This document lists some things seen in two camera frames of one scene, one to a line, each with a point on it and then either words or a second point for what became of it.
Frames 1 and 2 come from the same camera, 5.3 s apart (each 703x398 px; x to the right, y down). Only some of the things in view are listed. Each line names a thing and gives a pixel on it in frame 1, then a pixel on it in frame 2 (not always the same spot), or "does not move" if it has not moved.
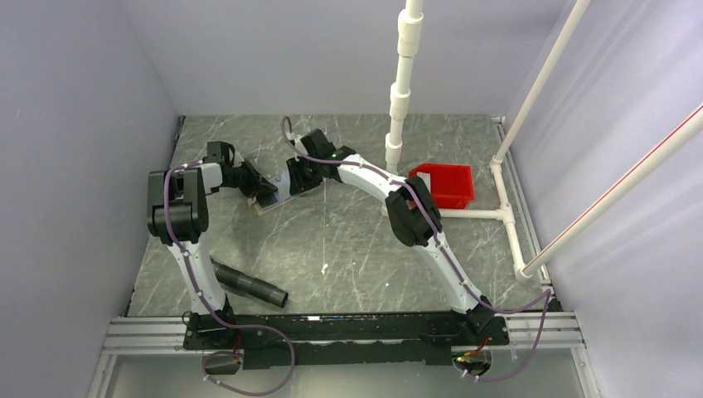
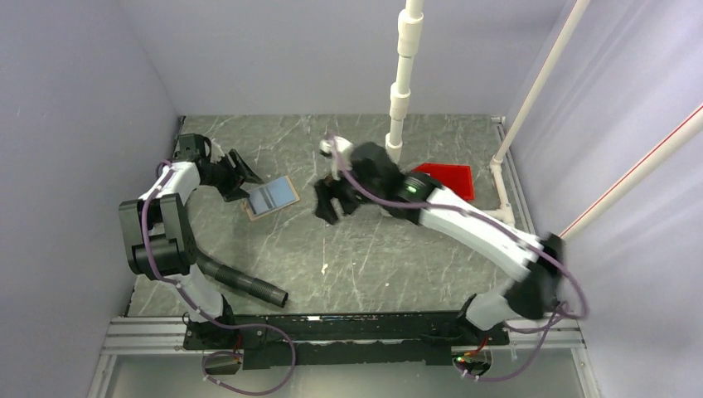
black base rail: (311, 339) does not move
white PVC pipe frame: (409, 39) does not move
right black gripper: (298, 183) to (326, 190)
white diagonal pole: (539, 85) does not move
